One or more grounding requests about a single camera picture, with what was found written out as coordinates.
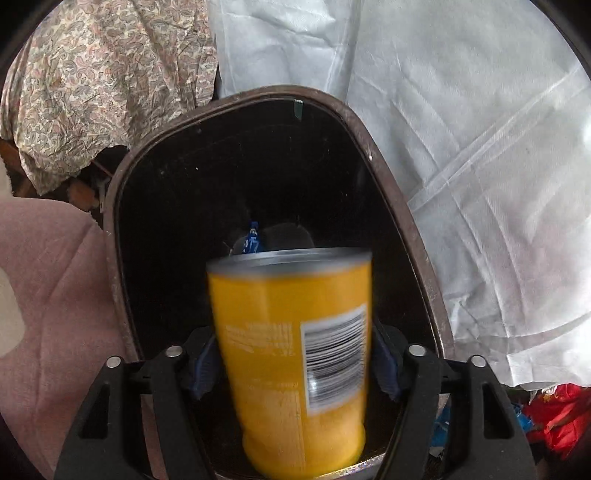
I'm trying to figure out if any pink dotted tablecloth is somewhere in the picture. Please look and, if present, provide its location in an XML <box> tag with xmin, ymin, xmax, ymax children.
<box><xmin>0</xmin><ymin>194</ymin><xmax>139</xmax><ymax>480</ymax></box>

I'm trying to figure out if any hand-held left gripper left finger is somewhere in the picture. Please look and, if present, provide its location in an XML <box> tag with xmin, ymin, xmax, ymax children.
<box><xmin>54</xmin><ymin>325</ymin><xmax>222</xmax><ymax>480</ymax></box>

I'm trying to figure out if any red plastic bag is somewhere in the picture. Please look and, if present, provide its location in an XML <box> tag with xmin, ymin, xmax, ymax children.
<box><xmin>526</xmin><ymin>383</ymin><xmax>591</xmax><ymax>462</ymax></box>

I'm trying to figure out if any floral patterned cloth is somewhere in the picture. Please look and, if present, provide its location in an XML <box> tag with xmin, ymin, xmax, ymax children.
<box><xmin>0</xmin><ymin>0</ymin><xmax>219</xmax><ymax>195</ymax></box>

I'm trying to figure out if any white cover cloth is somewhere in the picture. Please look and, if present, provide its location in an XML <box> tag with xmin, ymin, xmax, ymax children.
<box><xmin>205</xmin><ymin>0</ymin><xmax>591</xmax><ymax>388</ymax></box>

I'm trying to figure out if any dark brown trash bin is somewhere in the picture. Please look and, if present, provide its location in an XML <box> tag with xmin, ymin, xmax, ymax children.
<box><xmin>104</xmin><ymin>85</ymin><xmax>455</xmax><ymax>480</ymax></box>

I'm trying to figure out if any blue snack wrapper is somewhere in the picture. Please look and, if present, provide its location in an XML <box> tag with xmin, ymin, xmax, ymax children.
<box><xmin>239</xmin><ymin>220</ymin><xmax>265</xmax><ymax>254</ymax></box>

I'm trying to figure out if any yellow chip can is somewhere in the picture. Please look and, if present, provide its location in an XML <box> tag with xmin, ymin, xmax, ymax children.
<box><xmin>205</xmin><ymin>248</ymin><xmax>374</xmax><ymax>478</ymax></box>

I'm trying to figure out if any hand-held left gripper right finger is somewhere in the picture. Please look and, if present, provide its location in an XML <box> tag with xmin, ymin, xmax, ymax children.
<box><xmin>370</xmin><ymin>323</ymin><xmax>536</xmax><ymax>480</ymax></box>

